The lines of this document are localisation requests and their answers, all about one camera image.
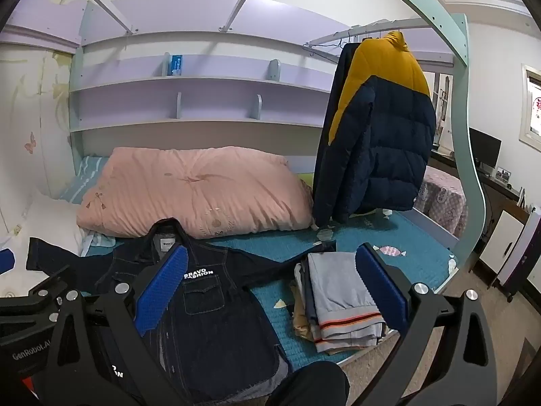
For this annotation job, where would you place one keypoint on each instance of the dark blue jeans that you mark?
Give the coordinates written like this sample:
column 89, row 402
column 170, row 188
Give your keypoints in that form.
column 219, row 304

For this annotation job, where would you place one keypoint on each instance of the dark desk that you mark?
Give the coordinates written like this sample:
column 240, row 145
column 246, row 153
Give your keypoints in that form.
column 498, row 184

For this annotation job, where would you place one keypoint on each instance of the white blanket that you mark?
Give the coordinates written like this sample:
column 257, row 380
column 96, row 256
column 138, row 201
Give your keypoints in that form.
column 46, row 224

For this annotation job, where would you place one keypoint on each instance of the striped light blue pillow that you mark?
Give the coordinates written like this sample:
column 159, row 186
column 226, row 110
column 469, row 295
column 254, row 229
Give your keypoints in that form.
column 80, row 177

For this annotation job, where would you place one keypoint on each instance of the pink pillow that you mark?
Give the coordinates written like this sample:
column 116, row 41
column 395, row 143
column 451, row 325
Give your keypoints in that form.
column 190, row 186

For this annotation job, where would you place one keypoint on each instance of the person's leg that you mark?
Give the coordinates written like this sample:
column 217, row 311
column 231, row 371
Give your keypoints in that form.
column 308, row 385

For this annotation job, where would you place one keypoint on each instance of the butterfly wall sticker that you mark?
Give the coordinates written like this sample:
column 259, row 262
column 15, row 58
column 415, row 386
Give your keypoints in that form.
column 29, row 143

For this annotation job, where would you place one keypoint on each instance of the black monitor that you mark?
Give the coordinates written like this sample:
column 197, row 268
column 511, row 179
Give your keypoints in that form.
column 484, row 148

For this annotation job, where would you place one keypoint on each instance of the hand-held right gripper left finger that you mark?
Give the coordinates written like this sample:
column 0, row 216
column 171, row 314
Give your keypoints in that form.
column 162, row 292

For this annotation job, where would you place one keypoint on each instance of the navy and yellow puffer jacket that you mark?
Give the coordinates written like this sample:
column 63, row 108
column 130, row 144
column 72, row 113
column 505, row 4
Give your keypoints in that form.
column 389, row 143

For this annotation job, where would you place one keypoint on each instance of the teal quilted bedspread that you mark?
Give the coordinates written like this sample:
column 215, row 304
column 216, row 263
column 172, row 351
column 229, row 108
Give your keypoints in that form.
column 422, row 228

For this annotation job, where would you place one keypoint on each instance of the white clothes rail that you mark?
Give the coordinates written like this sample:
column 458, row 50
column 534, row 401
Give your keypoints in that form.
column 380, row 25

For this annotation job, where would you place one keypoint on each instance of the white cabinet door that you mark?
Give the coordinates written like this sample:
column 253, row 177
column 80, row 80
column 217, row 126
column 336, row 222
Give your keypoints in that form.
column 501, row 245

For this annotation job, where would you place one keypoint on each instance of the blue box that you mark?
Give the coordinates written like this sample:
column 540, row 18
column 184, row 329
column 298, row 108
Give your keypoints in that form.
column 175, row 64

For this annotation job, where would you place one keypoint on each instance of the stack of folded clothes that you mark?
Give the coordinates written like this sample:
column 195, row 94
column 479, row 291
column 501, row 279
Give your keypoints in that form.
column 302, row 313

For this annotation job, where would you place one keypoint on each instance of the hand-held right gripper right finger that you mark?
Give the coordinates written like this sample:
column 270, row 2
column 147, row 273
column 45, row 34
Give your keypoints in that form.
column 380, row 287

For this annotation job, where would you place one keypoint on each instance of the pale green bed frame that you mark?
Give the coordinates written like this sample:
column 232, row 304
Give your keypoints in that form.
column 465, row 169

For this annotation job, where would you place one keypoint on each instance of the light blue cloth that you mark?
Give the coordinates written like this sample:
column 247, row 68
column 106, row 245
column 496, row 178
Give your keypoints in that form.
column 99, row 243

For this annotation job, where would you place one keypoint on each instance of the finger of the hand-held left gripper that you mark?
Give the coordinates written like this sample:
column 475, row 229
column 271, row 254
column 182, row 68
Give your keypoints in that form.
column 46, row 287
column 5, row 260

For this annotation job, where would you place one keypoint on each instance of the window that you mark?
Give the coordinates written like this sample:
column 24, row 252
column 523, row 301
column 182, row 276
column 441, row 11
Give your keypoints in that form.
column 533, row 105

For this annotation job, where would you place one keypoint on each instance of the purple and white shelf unit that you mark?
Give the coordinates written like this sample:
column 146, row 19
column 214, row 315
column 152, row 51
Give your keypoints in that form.
column 211, row 105

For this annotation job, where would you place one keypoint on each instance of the grey folded garment striped hem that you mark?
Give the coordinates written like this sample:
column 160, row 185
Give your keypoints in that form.
column 338, row 296

